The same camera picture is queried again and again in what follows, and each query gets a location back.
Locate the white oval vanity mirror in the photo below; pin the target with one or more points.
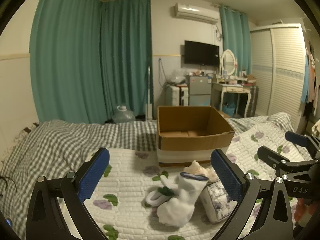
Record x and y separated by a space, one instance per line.
228 61

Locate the white sock pair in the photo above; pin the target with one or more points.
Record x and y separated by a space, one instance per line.
156 197

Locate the brown cardboard box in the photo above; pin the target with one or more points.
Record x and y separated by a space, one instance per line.
190 145

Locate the white louvred wardrobe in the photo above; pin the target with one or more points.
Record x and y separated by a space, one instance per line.
282 72

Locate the grey checked duvet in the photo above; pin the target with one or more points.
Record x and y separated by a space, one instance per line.
50 150

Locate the hanging clothes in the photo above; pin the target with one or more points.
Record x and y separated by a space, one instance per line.
311 80

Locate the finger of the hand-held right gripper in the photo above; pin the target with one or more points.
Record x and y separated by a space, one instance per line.
271 158
296 138

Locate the narrow teal curtain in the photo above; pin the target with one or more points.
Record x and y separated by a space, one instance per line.
236 42

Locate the white sock with blue cuff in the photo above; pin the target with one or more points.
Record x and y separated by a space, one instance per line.
182 200

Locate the clear plastic bag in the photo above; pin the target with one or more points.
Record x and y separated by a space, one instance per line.
177 76

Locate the grey checked pillow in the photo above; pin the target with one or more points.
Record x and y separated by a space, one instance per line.
277 120

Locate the black wall television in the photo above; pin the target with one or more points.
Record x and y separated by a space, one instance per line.
201 53

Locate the white dressing table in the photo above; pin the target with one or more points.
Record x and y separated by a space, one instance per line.
230 88

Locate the teal corner curtain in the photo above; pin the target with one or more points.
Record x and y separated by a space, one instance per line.
125 60

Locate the blue bin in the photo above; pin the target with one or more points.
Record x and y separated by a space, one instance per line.
228 110

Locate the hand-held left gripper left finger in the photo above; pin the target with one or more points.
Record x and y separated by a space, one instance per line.
95 175

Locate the wide teal curtain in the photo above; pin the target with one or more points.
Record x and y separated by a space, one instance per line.
65 67

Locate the grey mini fridge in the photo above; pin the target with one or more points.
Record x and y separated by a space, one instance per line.
198 90

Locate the floral fabric pouch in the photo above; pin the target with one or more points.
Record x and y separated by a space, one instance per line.
216 205

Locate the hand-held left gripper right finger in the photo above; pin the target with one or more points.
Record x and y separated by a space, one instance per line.
225 175

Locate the white air conditioner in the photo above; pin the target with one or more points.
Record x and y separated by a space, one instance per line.
195 12

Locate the clear water jug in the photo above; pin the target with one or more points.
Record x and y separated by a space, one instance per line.
123 116

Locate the small open cardboard box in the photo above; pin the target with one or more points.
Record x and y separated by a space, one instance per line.
251 79

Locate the person's right forearm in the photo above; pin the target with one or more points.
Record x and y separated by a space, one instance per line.
301 212

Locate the white ribbed suitcase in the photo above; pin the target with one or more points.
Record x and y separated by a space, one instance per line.
175 96

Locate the cream soft cloth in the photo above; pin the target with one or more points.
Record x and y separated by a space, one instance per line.
197 167

